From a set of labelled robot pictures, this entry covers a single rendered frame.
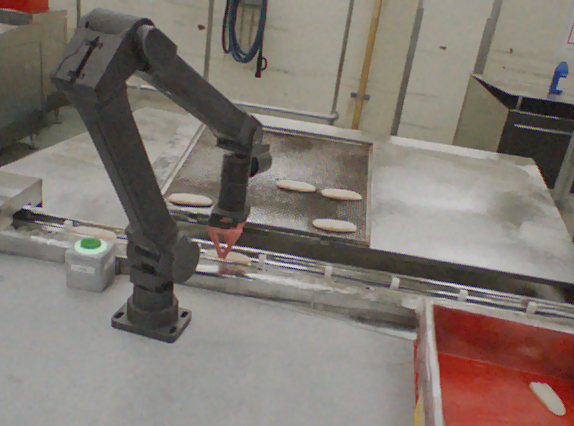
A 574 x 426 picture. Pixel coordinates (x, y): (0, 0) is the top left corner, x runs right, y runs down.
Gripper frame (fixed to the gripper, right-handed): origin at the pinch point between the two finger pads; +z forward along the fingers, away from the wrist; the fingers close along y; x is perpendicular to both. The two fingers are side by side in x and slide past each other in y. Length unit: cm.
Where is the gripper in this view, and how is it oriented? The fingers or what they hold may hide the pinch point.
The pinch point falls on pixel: (226, 246)
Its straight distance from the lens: 118.9
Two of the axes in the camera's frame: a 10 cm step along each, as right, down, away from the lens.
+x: -9.8, -1.8, 0.5
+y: 1.1, -3.5, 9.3
